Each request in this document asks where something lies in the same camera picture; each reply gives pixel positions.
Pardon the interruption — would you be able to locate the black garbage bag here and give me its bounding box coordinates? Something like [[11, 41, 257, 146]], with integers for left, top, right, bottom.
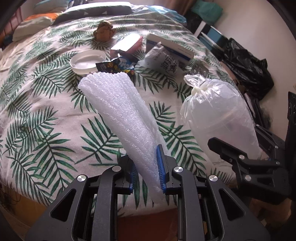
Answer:
[[223, 38, 274, 100]]

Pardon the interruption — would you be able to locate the clear plastic bag with container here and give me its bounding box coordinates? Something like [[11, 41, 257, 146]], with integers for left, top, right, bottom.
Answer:
[[180, 75, 263, 167]]

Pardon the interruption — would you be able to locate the brown paper ball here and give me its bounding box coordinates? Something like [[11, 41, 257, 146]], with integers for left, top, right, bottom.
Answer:
[[93, 21, 116, 42]]

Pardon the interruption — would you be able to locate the white foam wrap sheet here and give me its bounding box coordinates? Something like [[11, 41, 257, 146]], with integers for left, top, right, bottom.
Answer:
[[78, 72, 169, 203]]

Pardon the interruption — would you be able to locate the blue snack wrapper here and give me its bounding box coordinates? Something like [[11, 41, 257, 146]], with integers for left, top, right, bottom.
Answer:
[[96, 56, 137, 76]]

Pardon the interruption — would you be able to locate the light blue blanket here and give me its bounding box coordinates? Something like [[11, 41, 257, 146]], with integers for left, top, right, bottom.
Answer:
[[147, 5, 187, 26]]

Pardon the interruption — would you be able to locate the white shelf with blue bins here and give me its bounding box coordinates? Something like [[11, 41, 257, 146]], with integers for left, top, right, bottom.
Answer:
[[194, 21, 228, 52]]

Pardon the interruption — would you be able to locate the white printed plastic bag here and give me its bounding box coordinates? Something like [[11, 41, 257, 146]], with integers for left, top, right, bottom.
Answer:
[[138, 42, 180, 76]]

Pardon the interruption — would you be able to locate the white blue flat box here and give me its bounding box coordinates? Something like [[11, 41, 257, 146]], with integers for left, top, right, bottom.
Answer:
[[146, 34, 195, 68]]

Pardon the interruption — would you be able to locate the palm leaf print bedspread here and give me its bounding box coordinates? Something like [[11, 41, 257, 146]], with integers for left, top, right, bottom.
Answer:
[[1, 10, 235, 216]]

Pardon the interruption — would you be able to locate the orange grey white pillow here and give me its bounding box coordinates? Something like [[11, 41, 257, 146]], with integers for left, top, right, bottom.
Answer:
[[13, 12, 62, 42]]

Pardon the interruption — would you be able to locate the white round plastic lid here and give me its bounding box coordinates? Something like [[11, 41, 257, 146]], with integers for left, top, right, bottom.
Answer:
[[69, 50, 106, 75]]

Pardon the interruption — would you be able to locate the dark grey triangle pillow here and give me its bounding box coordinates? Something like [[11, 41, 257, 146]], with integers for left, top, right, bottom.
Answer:
[[53, 1, 133, 25]]

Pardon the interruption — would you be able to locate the teal bag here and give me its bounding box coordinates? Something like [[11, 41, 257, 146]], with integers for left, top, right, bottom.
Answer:
[[191, 1, 223, 25]]

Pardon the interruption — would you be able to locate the blue white pillow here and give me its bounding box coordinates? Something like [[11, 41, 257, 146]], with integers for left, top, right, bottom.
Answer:
[[34, 0, 69, 14]]

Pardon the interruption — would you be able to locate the pink white small box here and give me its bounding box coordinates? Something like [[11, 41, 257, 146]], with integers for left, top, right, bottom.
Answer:
[[110, 33, 143, 59]]

